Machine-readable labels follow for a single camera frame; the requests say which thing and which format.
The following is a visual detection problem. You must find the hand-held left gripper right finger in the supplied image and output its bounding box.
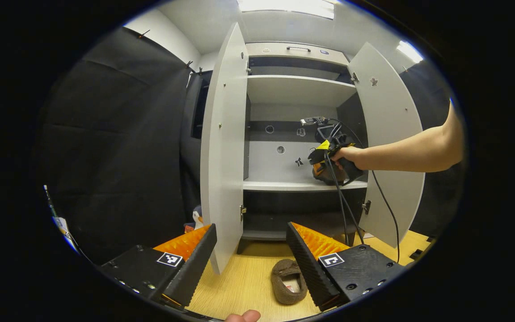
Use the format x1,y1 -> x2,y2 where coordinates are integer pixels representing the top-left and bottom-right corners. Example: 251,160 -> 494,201
286,222 -> 408,312

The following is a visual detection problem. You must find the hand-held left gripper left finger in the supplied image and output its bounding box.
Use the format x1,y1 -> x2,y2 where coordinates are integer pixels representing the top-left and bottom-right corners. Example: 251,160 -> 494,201
99,223 -> 218,310

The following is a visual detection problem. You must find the white shoe cabinet door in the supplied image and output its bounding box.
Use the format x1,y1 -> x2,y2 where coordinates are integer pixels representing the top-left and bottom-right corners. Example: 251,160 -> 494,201
347,42 -> 426,249
200,22 -> 250,275

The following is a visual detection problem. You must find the white cabinet drawer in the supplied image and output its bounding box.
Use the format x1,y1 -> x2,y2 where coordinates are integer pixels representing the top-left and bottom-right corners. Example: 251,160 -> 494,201
245,42 -> 351,67

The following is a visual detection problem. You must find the brown fuzzy shoe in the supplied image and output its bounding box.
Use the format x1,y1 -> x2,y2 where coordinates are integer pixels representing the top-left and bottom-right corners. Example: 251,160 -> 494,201
270,258 -> 308,305
315,169 -> 353,186

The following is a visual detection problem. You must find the white shoe cabinet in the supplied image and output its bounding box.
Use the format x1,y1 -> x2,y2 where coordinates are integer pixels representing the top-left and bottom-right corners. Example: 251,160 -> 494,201
240,42 -> 370,244

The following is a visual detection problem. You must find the rectangular ceiling light panel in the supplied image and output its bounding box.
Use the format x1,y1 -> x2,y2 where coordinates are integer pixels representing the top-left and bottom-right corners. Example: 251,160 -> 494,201
237,0 -> 336,20
396,40 -> 424,64

